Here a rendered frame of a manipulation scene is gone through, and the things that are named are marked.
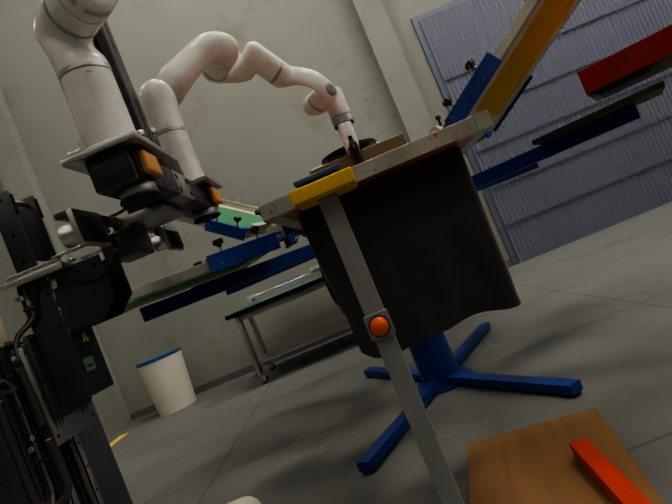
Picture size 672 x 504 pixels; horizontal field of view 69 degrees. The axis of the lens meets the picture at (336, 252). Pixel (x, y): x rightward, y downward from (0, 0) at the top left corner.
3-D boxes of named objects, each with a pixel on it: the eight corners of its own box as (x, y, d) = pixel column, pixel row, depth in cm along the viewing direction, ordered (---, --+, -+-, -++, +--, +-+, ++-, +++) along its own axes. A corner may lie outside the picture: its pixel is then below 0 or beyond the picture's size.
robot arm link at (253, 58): (210, 49, 146) (193, 76, 158) (270, 90, 155) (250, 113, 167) (228, 14, 153) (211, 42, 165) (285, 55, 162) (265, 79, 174)
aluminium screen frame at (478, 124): (494, 124, 114) (487, 109, 114) (263, 221, 118) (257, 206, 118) (444, 174, 192) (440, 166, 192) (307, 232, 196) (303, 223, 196)
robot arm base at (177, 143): (151, 198, 130) (129, 144, 130) (168, 203, 143) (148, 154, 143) (205, 176, 130) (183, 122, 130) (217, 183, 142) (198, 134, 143)
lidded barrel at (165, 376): (206, 392, 550) (186, 343, 551) (191, 406, 501) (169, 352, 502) (167, 408, 553) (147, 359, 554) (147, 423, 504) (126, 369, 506)
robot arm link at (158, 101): (159, 130, 129) (136, 74, 129) (146, 151, 140) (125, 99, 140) (192, 125, 135) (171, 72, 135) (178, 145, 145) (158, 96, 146)
